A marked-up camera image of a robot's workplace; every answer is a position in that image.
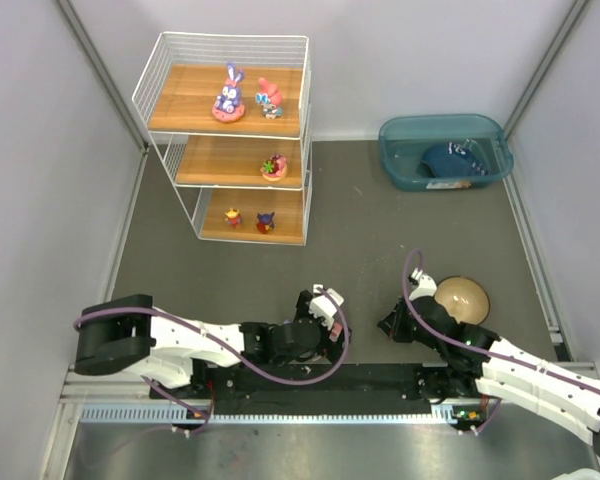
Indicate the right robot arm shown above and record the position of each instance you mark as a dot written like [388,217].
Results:
[498,368]

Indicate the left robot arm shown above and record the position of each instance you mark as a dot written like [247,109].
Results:
[132,335]

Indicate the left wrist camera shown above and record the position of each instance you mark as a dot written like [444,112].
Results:
[324,306]

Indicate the pink bear strawberry toy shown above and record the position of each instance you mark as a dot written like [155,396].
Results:
[275,168]

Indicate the wooden round block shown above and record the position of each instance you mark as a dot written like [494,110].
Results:
[464,299]

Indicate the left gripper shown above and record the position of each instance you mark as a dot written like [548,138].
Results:
[341,338]

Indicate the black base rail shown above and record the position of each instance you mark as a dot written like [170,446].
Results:
[365,389]

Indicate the yellow red toy figure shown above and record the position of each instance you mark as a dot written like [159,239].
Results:
[233,218]

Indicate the blue cap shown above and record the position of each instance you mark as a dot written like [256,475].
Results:
[451,160]

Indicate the pink bunny toy on shelf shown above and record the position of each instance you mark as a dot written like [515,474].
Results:
[269,98]

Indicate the purple bunny donut toy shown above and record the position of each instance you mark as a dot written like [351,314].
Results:
[229,106]

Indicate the teal plastic bin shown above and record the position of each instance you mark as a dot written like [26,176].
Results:
[403,140]

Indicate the white wire wooden shelf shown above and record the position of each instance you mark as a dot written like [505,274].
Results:
[214,166]

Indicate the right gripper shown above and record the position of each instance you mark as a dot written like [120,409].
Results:
[397,323]

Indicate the blue caped toy figure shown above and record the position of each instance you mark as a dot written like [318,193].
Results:
[265,222]

